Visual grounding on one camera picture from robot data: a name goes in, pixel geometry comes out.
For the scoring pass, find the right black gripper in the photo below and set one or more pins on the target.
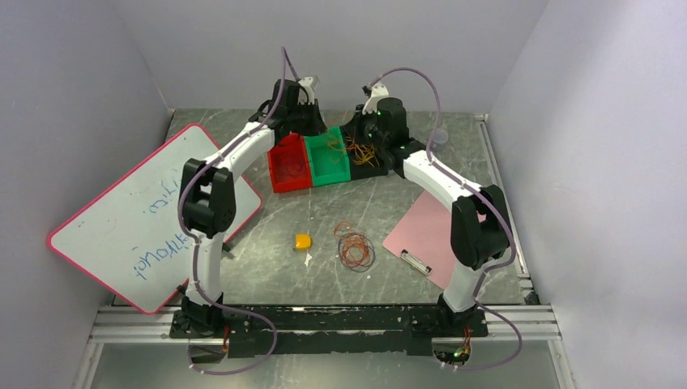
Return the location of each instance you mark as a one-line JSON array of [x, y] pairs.
[[360, 117]]

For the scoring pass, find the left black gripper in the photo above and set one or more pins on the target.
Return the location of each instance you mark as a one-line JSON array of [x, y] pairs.
[[318, 126]]

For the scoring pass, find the black plastic bin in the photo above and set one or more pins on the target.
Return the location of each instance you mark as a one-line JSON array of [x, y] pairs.
[[363, 159]]

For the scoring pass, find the green plastic bin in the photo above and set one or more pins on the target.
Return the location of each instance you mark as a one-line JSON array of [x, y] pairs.
[[327, 159]]

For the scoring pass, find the red plastic bin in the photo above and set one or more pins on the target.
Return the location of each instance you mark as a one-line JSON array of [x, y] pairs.
[[289, 165]]

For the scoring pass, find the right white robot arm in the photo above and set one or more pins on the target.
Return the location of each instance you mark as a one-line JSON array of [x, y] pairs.
[[480, 230]]

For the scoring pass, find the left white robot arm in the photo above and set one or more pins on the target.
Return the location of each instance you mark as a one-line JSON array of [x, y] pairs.
[[207, 204]]

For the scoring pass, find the small clear jar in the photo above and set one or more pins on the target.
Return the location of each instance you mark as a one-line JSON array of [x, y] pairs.
[[438, 140]]

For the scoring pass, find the pink clipboard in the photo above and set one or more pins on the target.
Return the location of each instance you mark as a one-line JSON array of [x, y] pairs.
[[421, 239]]

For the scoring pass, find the yellow cube block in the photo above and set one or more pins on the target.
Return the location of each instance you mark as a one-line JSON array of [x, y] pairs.
[[302, 242]]

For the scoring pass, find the pink framed whiteboard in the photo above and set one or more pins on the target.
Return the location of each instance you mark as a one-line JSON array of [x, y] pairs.
[[128, 238]]

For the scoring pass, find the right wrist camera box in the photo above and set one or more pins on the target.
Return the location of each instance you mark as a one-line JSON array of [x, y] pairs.
[[377, 93]]

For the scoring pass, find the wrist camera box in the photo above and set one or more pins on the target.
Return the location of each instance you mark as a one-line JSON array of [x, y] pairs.
[[307, 86], [377, 93]]

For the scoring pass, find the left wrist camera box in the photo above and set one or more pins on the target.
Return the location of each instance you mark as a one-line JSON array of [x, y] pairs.
[[307, 86]]

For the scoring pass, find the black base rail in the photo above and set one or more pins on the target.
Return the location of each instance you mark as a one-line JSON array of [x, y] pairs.
[[250, 331]]

